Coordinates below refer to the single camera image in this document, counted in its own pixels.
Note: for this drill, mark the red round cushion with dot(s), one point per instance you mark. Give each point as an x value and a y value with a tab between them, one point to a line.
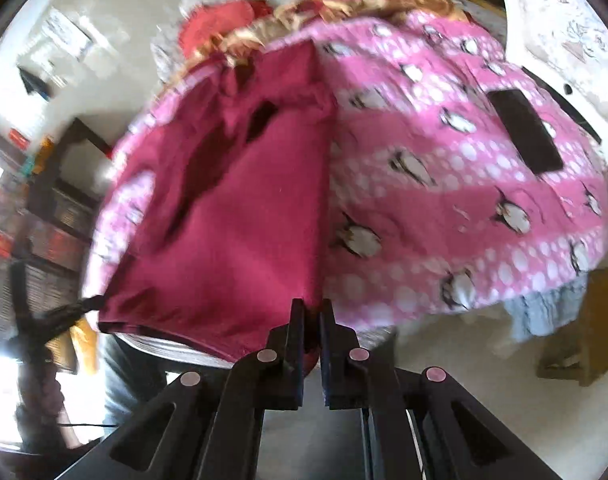
207	22

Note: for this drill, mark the dark bookshelf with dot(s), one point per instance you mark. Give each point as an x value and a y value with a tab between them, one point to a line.
47	221

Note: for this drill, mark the black smartphone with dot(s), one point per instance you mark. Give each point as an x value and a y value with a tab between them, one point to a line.
526	131

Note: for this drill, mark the red gold patterned cloth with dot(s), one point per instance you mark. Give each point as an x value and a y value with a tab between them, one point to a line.
271	23

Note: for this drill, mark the brown cardboard box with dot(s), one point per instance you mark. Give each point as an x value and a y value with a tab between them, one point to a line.
579	350

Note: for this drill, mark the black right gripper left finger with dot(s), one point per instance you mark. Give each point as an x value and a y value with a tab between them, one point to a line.
206	425

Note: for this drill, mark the maroon fleece garment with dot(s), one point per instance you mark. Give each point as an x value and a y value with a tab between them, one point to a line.
235	228

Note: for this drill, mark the pink penguin blanket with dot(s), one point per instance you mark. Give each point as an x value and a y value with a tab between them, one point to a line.
430	207

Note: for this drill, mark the white plastic chair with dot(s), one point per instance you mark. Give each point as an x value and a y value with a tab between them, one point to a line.
565	44

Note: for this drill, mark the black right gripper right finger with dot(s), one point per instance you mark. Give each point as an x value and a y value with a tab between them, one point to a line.
417	425

